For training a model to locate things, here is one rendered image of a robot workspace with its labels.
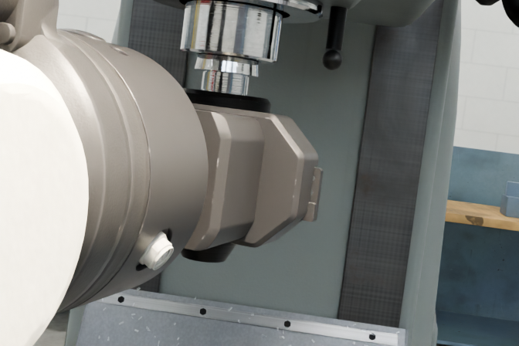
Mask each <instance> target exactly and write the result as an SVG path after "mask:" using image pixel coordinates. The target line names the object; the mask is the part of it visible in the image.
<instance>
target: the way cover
mask: <svg viewBox="0 0 519 346"><path fill-rule="evenodd" d="M148 295H150V297H148ZM133 304H134V306H133ZM105 307H106V309H105V310H103V309H104V308H105ZM230 307H232V309H231V310H230V311H228V309H229V308H230ZM132 314H135V315H132ZM251 314H254V316H251ZM141 316H142V318H141V319H140V320H138V319H139V318H140V317H141ZM132 317H133V318H132ZM249 317H250V319H249ZM238 320H239V321H238ZM122 321H123V323H122V324H120V325H119V323H120V322H122ZM239 322H240V323H239ZM174 323H176V324H175V325H174ZM353 324H356V325H354V326H353ZM147 326H148V328H149V331H148V329H147V328H146V327H147ZM347 326H348V328H347ZM286 327H288V330H287V329H286ZM277 328H279V330H277ZM135 329H136V330H139V331H138V332H136V331H134V330H135ZM362 329H365V330H366V331H362ZM372 331H375V332H372ZM397 331H399V333H396V332H397ZM283 332H284V334H283ZM370 333H371V334H373V335H374V336H373V335H371V334H370ZM99 335H100V338H98V337H99ZM262 335H265V336H266V337H262ZM154 336H155V337H156V338H154ZM282 336H284V337H285V338H284V339H282V338H279V337H282ZM108 337H110V340H109V341H108ZM178 338H179V339H178ZM177 339H178V340H177ZM312 339H313V340H314V343H313V341H312ZM408 339H409V330H408V329H401V328H396V327H386V326H380V325H375V324H365V323H359V322H354V321H344V320H338V319H333V318H327V317H318V316H312V315H306V314H296V313H291V312H286V311H280V310H270V309H264V308H259V307H249V306H243V305H238V304H228V303H223V302H217V301H211V300H202V299H195V298H191V297H180V296H175V295H170V294H164V293H154V292H148V291H143V290H133V289H129V290H125V291H122V292H120V293H116V294H114V295H111V296H109V297H105V298H104V299H103V301H102V299H100V300H96V301H94V302H91V303H88V304H85V307H84V311H83V316H82V320H81V323H80V329H79V332H78V335H77V339H76V344H75V346H158V341H160V343H159V346H177V344H178V343H179V344H178V346H288V345H290V344H291V346H364V344H365V345H368V346H408ZM353 341H354V342H355V344H353Z"/></svg>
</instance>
